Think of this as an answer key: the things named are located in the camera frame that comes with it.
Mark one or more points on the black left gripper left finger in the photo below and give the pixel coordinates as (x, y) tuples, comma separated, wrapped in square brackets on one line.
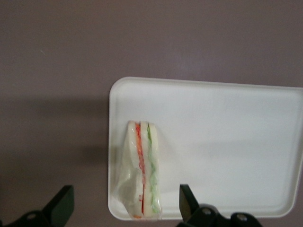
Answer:
[(60, 203)]

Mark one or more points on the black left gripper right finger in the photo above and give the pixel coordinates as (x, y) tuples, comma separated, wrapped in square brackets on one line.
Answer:
[(189, 208)]

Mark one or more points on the plastic-wrapped triangle sandwich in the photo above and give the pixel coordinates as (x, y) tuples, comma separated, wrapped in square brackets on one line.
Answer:
[(144, 170)]

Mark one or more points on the beige rectangular tray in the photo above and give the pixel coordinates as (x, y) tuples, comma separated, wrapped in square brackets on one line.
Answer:
[(225, 146)]

